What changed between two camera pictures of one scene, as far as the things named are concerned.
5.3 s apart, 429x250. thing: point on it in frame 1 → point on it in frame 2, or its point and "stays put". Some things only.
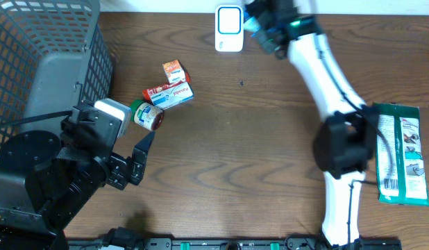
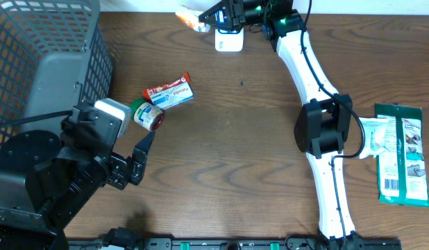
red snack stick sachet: x=146 y=93 stays put
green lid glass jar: x=146 y=114 stays put
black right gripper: x=273 y=44 → x=237 y=12
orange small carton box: x=175 y=71 → x=192 y=18
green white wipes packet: x=400 y=155 stays put
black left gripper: x=121 y=171 stays put
